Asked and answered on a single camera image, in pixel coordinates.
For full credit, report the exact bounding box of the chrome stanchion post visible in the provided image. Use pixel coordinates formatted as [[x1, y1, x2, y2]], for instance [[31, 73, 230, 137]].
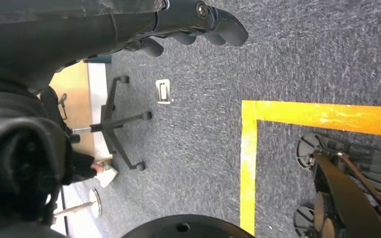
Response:
[[53, 188, 102, 219]]

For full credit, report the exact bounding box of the yellow floor marking tape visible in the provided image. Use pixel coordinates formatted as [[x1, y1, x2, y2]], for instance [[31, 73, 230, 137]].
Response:
[[240, 100, 381, 237]]

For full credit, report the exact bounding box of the light wooden desk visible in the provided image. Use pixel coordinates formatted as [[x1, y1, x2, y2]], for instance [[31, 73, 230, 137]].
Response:
[[49, 62, 96, 157]]

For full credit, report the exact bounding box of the black round disc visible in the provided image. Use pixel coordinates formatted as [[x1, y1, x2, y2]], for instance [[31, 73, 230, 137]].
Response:
[[121, 214, 255, 238]]

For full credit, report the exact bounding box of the floor socket with label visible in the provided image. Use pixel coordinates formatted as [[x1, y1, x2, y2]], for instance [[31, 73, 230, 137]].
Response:
[[155, 78, 173, 105]]

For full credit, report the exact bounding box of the person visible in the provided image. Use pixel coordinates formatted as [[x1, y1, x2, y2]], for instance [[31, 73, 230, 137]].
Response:
[[65, 149, 119, 189]]

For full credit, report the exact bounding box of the swivel chair base with casters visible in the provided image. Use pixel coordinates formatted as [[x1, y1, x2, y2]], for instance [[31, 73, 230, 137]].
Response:
[[39, 74, 152, 172]]

